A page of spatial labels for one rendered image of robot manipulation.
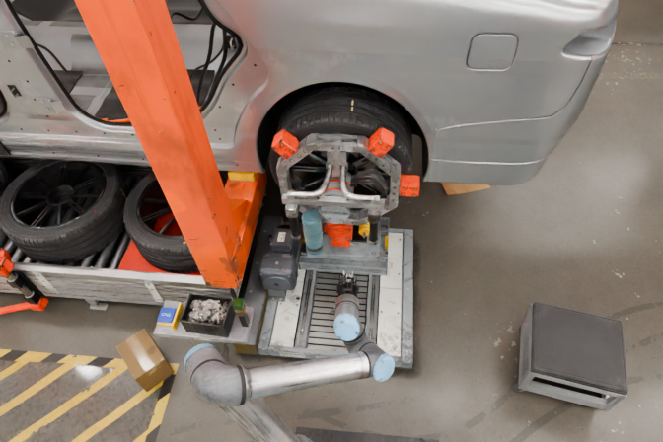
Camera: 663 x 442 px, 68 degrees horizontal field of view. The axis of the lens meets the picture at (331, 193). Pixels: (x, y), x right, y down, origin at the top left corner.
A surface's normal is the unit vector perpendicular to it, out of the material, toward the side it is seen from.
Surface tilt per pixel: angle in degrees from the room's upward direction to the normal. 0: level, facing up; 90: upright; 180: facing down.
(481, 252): 0
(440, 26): 81
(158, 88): 90
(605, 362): 0
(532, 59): 90
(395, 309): 0
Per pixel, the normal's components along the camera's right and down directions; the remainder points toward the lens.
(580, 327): -0.04, -0.65
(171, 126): -0.11, 0.76
